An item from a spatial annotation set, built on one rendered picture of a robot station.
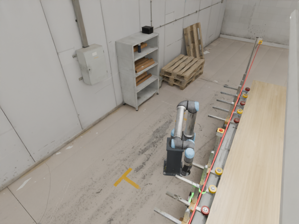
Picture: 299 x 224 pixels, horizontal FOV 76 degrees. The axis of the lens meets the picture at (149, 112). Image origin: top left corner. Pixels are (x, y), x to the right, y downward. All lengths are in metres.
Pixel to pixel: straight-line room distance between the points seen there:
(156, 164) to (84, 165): 1.26
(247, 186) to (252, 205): 0.21
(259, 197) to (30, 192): 3.15
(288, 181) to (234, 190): 1.73
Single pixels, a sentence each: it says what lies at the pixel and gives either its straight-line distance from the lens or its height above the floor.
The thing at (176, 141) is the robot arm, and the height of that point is 1.34.
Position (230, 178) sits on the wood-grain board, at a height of 0.90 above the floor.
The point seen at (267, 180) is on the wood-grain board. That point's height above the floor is 0.90.
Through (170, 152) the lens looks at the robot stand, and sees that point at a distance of 2.92.
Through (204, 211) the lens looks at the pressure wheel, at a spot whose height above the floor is 0.91.
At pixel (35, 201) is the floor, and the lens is 3.57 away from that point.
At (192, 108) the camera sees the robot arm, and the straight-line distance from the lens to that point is 2.32.
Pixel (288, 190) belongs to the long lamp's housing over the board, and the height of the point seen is 2.36.
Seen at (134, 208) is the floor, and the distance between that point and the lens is 3.07.
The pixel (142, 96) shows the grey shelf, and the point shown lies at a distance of 4.76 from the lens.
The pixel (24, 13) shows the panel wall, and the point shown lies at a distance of 3.12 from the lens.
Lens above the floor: 2.78
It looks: 38 degrees down
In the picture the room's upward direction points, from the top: 2 degrees counter-clockwise
